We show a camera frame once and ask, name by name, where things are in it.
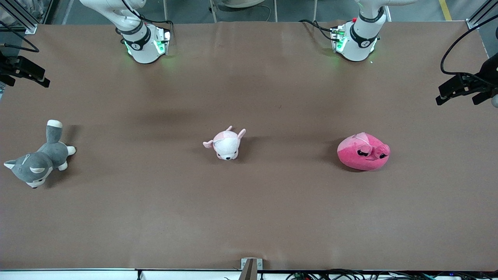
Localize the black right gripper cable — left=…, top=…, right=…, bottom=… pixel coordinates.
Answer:
left=0, top=21, right=40, bottom=53

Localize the white round floor object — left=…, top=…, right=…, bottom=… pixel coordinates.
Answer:
left=222, top=0, right=266, bottom=9

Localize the black cable bundle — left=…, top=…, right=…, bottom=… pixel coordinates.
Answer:
left=286, top=268, right=498, bottom=280

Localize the aluminium frame profile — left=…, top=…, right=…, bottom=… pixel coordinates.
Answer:
left=466, top=0, right=498, bottom=30
left=0, top=0, right=49, bottom=35

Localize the grey metal mount bracket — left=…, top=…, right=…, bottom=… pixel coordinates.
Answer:
left=239, top=258, right=263, bottom=280

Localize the white table edge rail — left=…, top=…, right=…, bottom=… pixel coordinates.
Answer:
left=0, top=268, right=242, bottom=280

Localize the hot pink round plush toy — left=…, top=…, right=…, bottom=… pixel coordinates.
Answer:
left=337, top=132, right=391, bottom=172

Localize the pale pink white plush dog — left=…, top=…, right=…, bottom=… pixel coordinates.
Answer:
left=203, top=126, right=246, bottom=161

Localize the grey white plush cat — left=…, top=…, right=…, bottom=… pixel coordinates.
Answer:
left=4, top=119, right=76, bottom=189

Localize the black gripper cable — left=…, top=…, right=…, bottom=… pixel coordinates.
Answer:
left=440, top=15, right=498, bottom=75
left=0, top=21, right=40, bottom=53

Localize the black left arm base cable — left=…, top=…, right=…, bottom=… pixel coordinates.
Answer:
left=299, top=19, right=337, bottom=42

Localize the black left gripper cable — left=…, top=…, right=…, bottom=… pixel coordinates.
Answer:
left=440, top=15, right=498, bottom=75

